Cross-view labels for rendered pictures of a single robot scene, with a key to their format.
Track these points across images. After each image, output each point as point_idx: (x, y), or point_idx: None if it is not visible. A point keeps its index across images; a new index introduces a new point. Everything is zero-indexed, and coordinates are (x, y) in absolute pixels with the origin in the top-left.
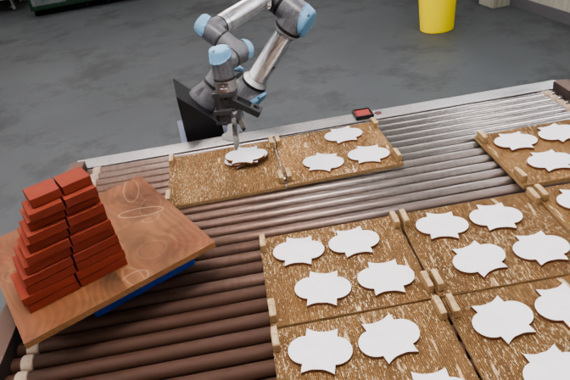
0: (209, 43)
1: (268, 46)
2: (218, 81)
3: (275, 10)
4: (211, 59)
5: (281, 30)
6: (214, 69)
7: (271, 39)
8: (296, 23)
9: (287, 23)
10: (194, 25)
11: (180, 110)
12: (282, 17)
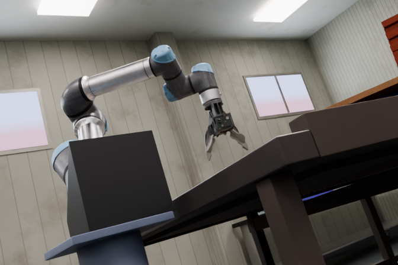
0: (176, 68)
1: (98, 135)
2: (218, 87)
3: (91, 103)
4: (211, 69)
5: (102, 122)
6: (214, 77)
7: (95, 130)
8: (105, 119)
9: (102, 117)
10: (167, 48)
11: (157, 152)
12: (96, 111)
